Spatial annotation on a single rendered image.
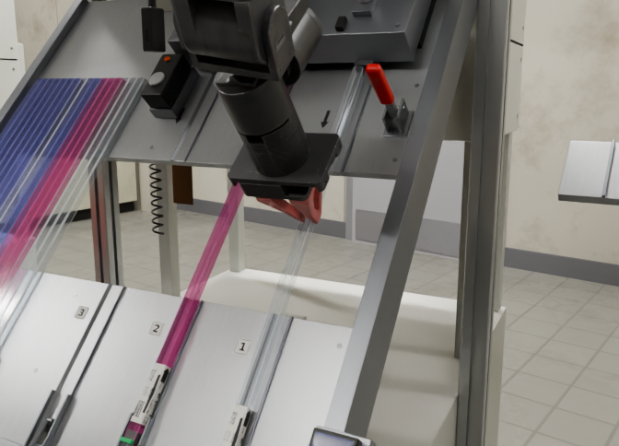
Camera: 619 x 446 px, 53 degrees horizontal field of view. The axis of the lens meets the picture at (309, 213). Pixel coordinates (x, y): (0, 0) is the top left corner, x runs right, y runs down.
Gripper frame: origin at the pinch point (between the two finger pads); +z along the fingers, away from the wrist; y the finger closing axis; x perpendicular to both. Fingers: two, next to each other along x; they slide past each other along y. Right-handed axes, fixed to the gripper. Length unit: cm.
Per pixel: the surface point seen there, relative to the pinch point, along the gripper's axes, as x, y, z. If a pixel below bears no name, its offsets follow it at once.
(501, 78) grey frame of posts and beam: -32.1, -14.9, 8.7
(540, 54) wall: -268, 10, 192
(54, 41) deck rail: -29, 57, -3
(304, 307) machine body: -20, 28, 62
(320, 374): 16.4, -6.0, 2.8
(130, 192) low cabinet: -226, 349, 296
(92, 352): 19.1, 20.6, 3.2
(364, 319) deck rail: 11.0, -9.3, 1.0
